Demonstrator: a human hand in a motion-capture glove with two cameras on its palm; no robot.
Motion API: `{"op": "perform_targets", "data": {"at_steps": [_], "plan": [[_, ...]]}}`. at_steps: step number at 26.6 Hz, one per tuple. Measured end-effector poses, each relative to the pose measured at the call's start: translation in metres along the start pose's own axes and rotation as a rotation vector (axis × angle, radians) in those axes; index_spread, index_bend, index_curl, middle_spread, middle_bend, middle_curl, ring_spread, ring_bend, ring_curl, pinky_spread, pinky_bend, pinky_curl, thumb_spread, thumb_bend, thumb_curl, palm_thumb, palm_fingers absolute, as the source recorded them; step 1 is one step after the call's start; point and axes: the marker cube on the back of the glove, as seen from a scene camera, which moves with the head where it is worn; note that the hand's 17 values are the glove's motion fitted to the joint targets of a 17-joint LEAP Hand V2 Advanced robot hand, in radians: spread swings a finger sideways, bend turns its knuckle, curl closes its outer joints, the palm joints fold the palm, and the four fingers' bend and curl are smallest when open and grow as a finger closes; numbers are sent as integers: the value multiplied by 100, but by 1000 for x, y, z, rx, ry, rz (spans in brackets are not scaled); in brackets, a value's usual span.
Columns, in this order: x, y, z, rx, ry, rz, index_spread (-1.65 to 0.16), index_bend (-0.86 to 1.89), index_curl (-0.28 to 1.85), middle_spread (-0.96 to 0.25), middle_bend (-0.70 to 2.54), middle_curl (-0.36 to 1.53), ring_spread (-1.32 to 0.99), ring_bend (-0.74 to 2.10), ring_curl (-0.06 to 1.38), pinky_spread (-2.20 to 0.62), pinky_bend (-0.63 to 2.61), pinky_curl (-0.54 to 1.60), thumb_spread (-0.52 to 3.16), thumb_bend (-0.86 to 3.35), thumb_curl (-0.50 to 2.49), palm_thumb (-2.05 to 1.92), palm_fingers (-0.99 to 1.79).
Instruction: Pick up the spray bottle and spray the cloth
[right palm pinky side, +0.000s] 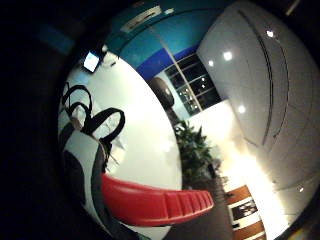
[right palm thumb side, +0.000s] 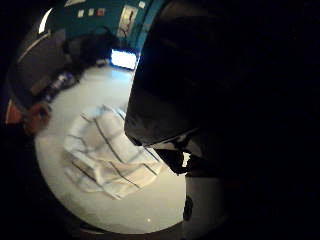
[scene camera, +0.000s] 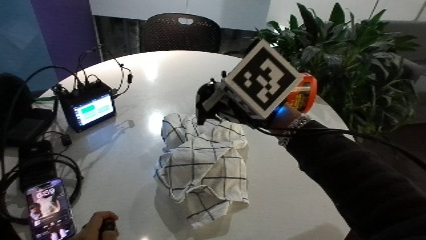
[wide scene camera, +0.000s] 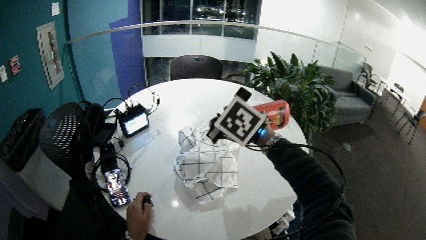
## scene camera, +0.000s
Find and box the small black handheld object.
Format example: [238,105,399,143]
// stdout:
[98,217,118,240]

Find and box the white checked cloth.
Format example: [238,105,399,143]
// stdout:
[153,112,250,228]

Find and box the smartphone with lit screen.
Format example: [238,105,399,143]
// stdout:
[24,178,77,240]

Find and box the white marker cube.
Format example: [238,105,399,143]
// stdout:
[222,38,306,121]

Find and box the black perforated chair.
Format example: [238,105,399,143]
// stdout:
[138,12,222,54]

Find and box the black box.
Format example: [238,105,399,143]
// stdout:
[17,139,59,193]

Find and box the orange-lidded clear jar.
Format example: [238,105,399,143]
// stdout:
[284,72,319,114]

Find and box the small black adapter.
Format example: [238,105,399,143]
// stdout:
[58,132,73,147]

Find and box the black device with screen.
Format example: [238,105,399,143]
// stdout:
[55,80,118,134]

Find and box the green leafy potted plant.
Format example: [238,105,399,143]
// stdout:
[252,2,422,135]

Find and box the black bag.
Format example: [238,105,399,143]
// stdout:
[0,72,58,148]

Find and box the coiled thick black cable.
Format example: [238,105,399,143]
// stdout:
[0,151,85,225]

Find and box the thin black device cable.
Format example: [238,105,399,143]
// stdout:
[75,45,134,100]

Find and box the silver wrist bracelet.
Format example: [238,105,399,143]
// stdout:
[276,114,312,147]

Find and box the black glove cable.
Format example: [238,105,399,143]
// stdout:
[256,125,426,172]

